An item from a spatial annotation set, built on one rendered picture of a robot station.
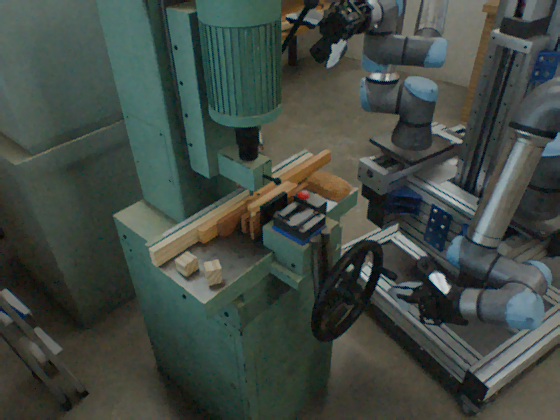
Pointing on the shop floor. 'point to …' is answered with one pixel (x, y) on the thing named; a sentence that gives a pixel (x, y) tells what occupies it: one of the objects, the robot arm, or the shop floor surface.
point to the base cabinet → (234, 350)
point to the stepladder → (33, 344)
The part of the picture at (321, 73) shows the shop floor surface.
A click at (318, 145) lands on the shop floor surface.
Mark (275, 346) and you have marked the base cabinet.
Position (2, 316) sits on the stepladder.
